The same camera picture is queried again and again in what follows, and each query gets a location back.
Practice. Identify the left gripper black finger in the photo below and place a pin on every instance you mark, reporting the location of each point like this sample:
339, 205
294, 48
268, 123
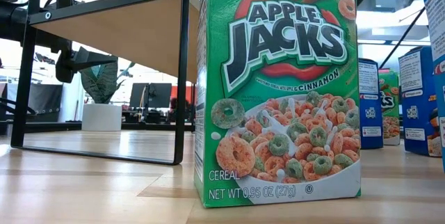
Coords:
85, 67
88, 57

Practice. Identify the green Apple Jacks cereal box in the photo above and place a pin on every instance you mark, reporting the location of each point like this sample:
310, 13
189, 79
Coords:
390, 85
278, 78

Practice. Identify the blue Frosted Flakes cereal box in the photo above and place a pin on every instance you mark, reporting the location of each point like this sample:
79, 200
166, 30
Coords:
417, 119
370, 119

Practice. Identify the light-blue Rice Krispies cereal box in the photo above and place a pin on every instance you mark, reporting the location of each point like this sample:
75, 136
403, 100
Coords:
438, 43

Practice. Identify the black-framed wooden shelf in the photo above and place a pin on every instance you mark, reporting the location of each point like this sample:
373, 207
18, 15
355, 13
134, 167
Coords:
121, 32

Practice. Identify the green snake plant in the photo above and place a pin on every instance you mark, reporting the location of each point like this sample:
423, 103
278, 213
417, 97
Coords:
102, 85

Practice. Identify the black draped desk panel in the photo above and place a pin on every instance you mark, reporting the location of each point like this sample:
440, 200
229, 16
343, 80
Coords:
45, 102

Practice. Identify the white planter pot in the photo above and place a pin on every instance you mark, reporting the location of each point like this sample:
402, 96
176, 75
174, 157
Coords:
102, 118

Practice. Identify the dark computer monitor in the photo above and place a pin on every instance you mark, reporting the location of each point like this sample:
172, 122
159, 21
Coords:
156, 95

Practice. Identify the red-orange office partition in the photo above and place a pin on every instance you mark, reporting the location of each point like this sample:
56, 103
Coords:
172, 90

